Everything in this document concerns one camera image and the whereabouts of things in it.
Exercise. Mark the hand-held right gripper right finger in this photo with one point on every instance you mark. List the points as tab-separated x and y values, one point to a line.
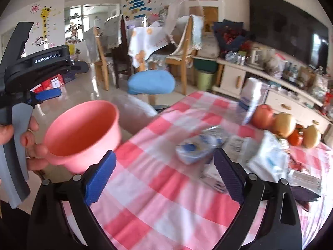
230	177

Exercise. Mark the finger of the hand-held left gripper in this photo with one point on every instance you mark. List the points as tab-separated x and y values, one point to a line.
48	94
79	67

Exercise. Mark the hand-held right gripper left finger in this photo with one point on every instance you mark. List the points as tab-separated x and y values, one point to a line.
100	182

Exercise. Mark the white plastic bag blue print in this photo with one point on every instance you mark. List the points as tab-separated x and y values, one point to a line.
270	156

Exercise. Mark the blue white plastic packet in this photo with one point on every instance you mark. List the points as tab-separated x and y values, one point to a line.
195	145

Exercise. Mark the pink plastic bowl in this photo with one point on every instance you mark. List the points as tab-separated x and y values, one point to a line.
85	132

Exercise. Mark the white printed wrapper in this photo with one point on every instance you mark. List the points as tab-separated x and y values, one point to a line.
304	178

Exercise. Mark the person's left hand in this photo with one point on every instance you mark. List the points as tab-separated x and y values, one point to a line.
35	156

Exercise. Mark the stack of red gift boxes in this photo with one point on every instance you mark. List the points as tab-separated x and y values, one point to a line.
53	82

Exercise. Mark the dark wooden chair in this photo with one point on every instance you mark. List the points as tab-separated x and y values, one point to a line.
121	54

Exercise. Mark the red white checked tablecloth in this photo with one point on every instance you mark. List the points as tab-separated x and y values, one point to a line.
161	187

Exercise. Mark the red apple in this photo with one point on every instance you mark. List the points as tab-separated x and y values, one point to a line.
262	117

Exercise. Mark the printed dining table cloth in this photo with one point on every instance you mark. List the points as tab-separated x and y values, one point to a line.
145	44

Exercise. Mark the blue round stool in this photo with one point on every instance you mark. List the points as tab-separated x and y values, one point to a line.
151	82

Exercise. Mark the white cushion stool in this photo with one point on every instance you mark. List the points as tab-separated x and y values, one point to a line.
138	114

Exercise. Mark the large yellow pear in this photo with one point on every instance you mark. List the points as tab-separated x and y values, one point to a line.
285	125

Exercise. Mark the orange with green leaf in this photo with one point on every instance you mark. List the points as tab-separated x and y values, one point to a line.
295	138

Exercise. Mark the white blue milk carton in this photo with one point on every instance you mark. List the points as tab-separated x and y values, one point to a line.
251	96

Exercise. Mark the cream television cabinet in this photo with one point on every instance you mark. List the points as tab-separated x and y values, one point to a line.
281	101

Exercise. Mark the green waste bin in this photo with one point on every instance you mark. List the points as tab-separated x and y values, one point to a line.
205	80

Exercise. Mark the white lace chair cover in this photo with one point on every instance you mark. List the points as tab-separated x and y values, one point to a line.
196	31

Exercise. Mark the white sack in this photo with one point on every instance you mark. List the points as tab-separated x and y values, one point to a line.
209	45

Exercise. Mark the dark wrapped flower bouquet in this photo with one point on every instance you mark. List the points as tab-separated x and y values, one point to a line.
229	35

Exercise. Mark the black flat television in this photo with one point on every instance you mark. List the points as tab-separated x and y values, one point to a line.
286	26

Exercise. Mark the giraffe height wall chart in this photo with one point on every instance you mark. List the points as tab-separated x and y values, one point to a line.
46	20

